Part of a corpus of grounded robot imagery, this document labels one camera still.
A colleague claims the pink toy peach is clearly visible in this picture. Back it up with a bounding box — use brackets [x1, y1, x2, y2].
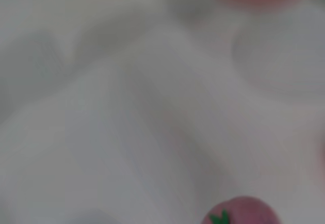
[201, 196, 283, 224]

